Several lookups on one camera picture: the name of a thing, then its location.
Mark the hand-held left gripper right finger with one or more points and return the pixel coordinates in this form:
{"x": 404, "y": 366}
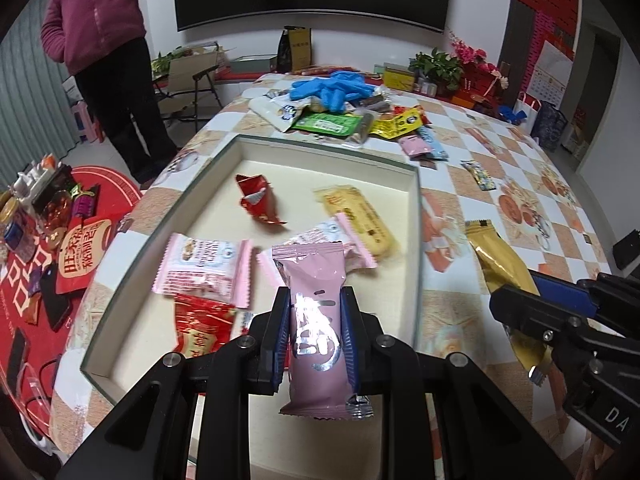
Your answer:
{"x": 350, "y": 340}

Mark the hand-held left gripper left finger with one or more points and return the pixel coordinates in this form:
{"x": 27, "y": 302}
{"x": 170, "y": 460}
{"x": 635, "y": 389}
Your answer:
{"x": 281, "y": 340}

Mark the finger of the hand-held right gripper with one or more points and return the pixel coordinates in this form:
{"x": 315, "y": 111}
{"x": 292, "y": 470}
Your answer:
{"x": 525, "y": 310}
{"x": 560, "y": 290}

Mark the long pink snack packet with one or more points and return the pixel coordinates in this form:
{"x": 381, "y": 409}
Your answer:
{"x": 315, "y": 320}

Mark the red gold patterned snack packet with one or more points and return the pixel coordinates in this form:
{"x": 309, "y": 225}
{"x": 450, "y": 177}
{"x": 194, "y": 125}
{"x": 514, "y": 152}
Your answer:
{"x": 202, "y": 325}

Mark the large pink white snack packet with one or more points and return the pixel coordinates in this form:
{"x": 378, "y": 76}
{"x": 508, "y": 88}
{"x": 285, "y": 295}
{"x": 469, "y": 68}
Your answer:
{"x": 330, "y": 232}

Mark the small pink white snack packet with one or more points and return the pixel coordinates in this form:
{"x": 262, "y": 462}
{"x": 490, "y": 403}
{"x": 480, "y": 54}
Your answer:
{"x": 200, "y": 265}

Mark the small red snack packet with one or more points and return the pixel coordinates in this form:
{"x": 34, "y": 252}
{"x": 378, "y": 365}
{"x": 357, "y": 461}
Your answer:
{"x": 257, "y": 197}

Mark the grey shallow box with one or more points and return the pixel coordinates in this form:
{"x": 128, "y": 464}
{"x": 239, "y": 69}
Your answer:
{"x": 300, "y": 175}

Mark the black handbag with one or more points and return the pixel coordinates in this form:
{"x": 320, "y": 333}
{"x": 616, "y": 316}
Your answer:
{"x": 627, "y": 250}

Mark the small colourful snack packet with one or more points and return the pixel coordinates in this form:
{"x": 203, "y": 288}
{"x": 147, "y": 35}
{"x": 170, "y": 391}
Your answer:
{"x": 479, "y": 175}

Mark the red and white carton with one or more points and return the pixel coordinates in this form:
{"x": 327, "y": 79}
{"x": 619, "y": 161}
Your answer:
{"x": 575, "y": 132}

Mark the blue patterned bag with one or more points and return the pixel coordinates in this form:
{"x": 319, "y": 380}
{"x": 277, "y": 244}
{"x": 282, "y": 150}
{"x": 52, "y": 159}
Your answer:
{"x": 549, "y": 125}

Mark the light blue snack packet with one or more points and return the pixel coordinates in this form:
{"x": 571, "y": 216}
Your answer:
{"x": 437, "y": 150}

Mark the white paper bag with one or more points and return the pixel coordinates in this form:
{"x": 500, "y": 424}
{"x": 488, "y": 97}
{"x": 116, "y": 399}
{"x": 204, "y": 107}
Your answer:
{"x": 525, "y": 110}

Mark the blue plastic bag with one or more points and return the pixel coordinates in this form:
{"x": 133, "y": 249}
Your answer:
{"x": 510, "y": 112}

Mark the brown stick snack packet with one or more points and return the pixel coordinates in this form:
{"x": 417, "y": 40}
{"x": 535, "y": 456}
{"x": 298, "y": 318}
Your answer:
{"x": 362, "y": 132}

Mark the large red snack bag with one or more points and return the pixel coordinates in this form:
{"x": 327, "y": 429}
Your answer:
{"x": 82, "y": 255}

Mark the green snack packet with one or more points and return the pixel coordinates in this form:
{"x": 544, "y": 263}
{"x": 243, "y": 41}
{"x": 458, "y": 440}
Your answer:
{"x": 325, "y": 123}

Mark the red gift box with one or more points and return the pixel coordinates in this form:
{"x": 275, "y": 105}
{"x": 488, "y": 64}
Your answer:
{"x": 480, "y": 82}

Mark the yellow printed snack packet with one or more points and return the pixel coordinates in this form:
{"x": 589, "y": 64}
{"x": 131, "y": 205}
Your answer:
{"x": 397, "y": 122}

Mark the red round printed mat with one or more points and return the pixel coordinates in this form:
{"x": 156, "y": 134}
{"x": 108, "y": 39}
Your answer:
{"x": 115, "y": 190}

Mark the black phone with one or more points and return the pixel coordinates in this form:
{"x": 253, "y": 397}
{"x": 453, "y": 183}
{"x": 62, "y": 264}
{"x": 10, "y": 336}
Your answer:
{"x": 16, "y": 355}
{"x": 55, "y": 300}

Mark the white printed snack packet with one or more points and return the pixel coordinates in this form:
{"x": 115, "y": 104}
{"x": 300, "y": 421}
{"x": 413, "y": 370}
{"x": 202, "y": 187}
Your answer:
{"x": 275, "y": 110}

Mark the purple snack packets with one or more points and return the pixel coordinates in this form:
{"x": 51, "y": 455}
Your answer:
{"x": 85, "y": 202}

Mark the pile of blue gloves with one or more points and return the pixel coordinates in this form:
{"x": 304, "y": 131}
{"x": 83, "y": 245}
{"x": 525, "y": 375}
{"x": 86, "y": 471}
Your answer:
{"x": 330, "y": 90}

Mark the pink artificial flowers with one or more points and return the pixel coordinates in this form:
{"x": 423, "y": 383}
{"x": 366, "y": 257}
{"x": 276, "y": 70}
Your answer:
{"x": 470, "y": 52}

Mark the green potted plant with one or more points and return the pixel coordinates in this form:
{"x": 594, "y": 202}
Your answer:
{"x": 437, "y": 67}

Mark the dark snack box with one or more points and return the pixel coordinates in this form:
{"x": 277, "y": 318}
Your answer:
{"x": 55, "y": 205}

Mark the beige folding chair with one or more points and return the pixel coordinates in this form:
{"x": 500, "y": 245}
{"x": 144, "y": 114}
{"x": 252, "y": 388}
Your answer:
{"x": 185, "y": 82}

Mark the open cardboard box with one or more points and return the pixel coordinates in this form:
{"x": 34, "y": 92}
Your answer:
{"x": 210, "y": 57}

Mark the round tin jar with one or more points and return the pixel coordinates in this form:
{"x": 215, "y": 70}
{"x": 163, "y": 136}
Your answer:
{"x": 12, "y": 225}

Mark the yellow black paper bag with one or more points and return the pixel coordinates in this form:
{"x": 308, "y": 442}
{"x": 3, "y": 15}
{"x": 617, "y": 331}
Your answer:
{"x": 295, "y": 47}

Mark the pink plastic stool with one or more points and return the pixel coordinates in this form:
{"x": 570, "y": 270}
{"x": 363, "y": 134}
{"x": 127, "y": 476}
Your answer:
{"x": 85, "y": 120}

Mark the white plastic holder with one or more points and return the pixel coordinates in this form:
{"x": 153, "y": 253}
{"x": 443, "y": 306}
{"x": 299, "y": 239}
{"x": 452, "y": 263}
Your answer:
{"x": 30, "y": 180}

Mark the grey curtain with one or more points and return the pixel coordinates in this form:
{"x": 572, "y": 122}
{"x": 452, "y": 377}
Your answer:
{"x": 25, "y": 110}

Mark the wall calendar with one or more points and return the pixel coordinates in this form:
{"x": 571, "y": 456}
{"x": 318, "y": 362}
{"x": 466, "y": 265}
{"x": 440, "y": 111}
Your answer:
{"x": 550, "y": 72}

